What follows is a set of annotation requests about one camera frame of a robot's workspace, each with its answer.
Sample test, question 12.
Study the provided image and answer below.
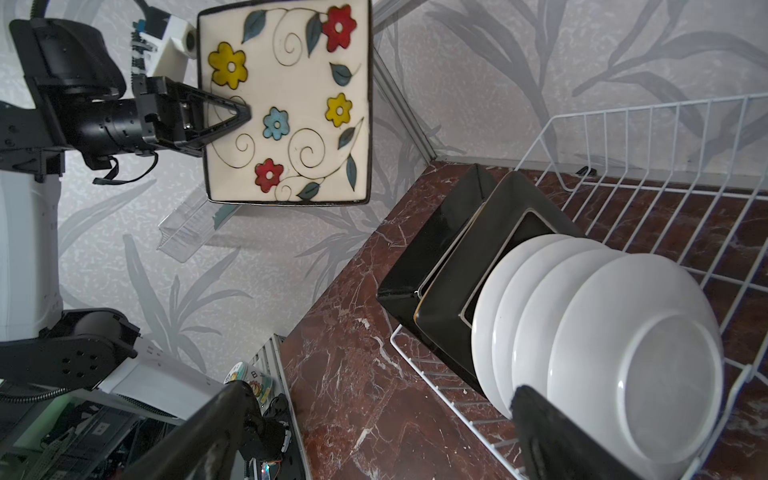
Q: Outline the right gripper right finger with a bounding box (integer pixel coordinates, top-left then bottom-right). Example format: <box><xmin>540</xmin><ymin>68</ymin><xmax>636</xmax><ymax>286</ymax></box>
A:
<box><xmin>511</xmin><ymin>386</ymin><xmax>637</xmax><ymax>480</ymax></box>

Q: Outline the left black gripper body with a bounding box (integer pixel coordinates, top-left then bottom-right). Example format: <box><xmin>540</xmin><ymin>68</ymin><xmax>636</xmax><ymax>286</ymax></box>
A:
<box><xmin>56</xmin><ymin>76</ymin><xmax>183</xmax><ymax>158</ymax></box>

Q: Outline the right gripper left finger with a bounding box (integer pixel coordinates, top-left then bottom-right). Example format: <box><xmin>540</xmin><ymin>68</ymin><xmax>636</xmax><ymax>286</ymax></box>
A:
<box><xmin>120</xmin><ymin>381</ymin><xmax>260</xmax><ymax>480</ymax></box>

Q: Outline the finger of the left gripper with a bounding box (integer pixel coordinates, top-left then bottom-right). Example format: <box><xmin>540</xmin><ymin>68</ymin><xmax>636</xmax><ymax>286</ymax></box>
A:
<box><xmin>173</xmin><ymin>83</ymin><xmax>251</xmax><ymax>157</ymax></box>

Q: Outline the black square floral plate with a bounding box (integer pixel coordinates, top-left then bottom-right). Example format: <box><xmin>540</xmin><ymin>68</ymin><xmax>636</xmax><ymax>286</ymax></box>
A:
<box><xmin>376</xmin><ymin>164</ymin><xmax>497</xmax><ymax>342</ymax></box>
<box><xmin>197</xmin><ymin>1</ymin><xmax>373</xmax><ymax>206</ymax></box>

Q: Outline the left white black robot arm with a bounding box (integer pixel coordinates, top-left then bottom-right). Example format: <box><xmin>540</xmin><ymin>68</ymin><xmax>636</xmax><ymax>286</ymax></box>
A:
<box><xmin>1</xmin><ymin>1</ymin><xmax>251</xmax><ymax>420</ymax></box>

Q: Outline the white round plate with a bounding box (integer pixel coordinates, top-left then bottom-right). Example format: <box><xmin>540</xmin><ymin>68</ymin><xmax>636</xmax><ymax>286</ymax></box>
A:
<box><xmin>511</xmin><ymin>248</ymin><xmax>625</xmax><ymax>395</ymax></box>
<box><xmin>492</xmin><ymin>237</ymin><xmax>607</xmax><ymax>410</ymax></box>
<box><xmin>471</xmin><ymin>234</ymin><xmax>569</xmax><ymax>419</ymax></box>
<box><xmin>546</xmin><ymin>254</ymin><xmax>724</xmax><ymax>479</ymax></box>

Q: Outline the aluminium mounting rail base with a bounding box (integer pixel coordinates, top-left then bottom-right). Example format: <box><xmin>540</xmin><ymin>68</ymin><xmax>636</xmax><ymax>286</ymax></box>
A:
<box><xmin>0</xmin><ymin>333</ymin><xmax>313</xmax><ymax>480</ymax></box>

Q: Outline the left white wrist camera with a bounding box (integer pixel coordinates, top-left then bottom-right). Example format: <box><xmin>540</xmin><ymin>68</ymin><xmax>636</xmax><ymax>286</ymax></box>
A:
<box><xmin>131</xmin><ymin>1</ymin><xmax>197</xmax><ymax>82</ymax></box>

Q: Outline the white wire dish rack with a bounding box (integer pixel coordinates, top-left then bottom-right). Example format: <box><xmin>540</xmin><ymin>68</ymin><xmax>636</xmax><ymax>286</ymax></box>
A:
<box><xmin>391</xmin><ymin>113</ymin><xmax>767</xmax><ymax>479</ymax></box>

